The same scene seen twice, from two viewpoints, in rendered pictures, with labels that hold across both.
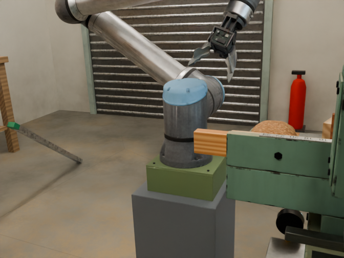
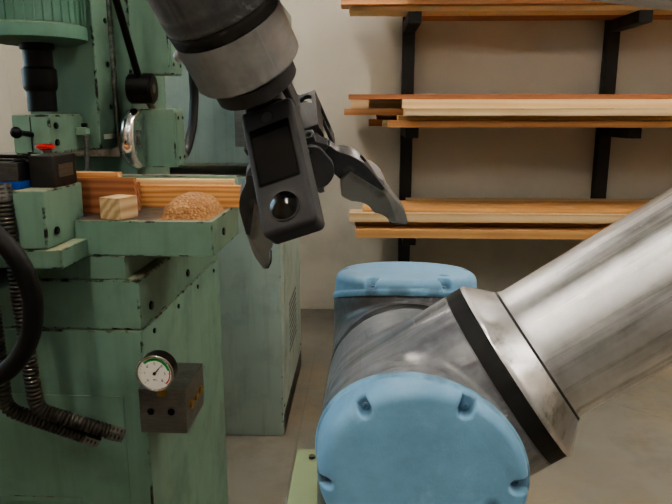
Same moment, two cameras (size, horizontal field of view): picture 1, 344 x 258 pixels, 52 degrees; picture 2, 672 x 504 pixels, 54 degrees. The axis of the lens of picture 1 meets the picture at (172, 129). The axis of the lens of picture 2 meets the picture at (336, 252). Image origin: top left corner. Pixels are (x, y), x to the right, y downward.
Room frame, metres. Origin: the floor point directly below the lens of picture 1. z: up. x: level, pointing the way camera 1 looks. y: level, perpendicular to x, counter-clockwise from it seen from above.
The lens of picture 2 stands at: (1.77, -0.35, 1.08)
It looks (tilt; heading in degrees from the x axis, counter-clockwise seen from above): 12 degrees down; 159
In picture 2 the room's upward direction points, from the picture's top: straight up
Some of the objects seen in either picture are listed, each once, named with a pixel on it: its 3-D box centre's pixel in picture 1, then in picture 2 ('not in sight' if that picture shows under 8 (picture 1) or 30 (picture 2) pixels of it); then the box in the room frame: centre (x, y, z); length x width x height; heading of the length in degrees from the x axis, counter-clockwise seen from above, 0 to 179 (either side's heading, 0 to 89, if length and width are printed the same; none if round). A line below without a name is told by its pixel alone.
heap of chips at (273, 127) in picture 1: (272, 132); (192, 203); (0.62, -0.19, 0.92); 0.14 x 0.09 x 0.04; 156
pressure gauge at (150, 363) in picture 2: (289, 226); (158, 374); (0.72, -0.27, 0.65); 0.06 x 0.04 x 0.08; 66
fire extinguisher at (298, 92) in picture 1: (297, 102); not in sight; (3.29, -1.21, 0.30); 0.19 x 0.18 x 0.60; 157
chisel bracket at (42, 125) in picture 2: not in sight; (51, 137); (0.41, -0.41, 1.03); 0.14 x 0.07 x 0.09; 156
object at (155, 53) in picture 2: not in sight; (156, 38); (0.29, -0.20, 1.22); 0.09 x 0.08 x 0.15; 156
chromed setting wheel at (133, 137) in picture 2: not in sight; (136, 138); (0.35, -0.26, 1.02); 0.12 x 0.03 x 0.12; 156
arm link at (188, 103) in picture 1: (186, 106); (404, 346); (1.18, -0.05, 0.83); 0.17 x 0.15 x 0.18; 156
